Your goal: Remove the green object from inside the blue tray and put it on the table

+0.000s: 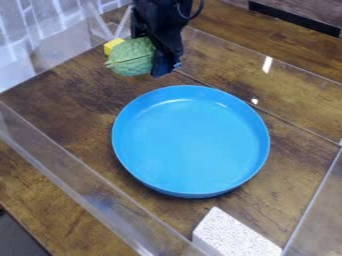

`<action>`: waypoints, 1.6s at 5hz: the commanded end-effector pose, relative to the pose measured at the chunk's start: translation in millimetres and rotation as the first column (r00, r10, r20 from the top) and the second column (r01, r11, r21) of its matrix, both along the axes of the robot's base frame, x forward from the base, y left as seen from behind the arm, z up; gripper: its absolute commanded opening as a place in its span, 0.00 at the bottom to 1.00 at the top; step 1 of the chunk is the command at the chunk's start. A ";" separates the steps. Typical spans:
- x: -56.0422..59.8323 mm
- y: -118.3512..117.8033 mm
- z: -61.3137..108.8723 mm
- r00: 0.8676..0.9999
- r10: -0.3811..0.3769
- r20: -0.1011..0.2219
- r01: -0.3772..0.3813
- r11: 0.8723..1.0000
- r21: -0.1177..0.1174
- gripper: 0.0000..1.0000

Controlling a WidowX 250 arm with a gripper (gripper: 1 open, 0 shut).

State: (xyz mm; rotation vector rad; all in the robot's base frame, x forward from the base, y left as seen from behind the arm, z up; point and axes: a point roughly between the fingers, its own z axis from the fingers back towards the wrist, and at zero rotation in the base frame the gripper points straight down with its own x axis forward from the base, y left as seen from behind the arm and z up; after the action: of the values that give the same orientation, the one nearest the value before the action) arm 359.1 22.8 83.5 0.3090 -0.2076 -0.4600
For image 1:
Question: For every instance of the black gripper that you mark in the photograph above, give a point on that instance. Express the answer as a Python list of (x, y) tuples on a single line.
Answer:
[(161, 19)]

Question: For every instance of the green bumpy bitter gourd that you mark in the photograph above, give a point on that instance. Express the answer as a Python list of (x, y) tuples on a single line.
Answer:
[(131, 57)]

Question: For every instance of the blue round plastic tray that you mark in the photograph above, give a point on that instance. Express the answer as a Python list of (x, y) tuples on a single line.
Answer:
[(190, 141)]

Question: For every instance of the yellow rectangular block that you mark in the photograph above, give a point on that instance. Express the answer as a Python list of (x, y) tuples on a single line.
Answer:
[(111, 44)]

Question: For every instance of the white speckled foam block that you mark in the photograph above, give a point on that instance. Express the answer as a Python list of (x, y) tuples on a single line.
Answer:
[(223, 236)]

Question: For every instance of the clear acrylic enclosure wall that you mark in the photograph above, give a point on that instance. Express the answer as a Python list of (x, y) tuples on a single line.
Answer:
[(63, 184)]

